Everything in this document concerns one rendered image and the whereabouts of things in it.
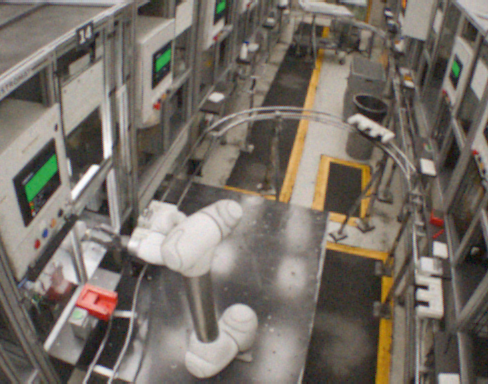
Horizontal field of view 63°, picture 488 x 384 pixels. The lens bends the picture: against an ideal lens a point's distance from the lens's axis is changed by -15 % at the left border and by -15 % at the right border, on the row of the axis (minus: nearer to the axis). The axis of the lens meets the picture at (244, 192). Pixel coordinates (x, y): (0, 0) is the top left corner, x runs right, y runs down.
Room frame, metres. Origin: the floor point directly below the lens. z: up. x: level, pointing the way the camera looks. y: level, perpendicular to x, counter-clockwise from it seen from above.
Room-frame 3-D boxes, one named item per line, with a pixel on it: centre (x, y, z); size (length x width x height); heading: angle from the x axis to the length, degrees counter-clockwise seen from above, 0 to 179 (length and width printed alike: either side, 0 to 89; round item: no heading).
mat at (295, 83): (5.99, -0.55, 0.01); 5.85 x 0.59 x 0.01; 171
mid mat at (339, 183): (3.44, -0.92, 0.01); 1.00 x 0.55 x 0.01; 171
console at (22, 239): (1.05, 0.80, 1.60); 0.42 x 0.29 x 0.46; 171
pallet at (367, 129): (3.11, -0.93, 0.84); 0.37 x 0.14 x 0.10; 49
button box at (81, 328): (0.97, 0.61, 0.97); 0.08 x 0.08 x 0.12; 81
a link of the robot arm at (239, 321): (1.18, -0.05, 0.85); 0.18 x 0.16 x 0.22; 148
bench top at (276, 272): (1.59, 0.08, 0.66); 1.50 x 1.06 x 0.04; 171
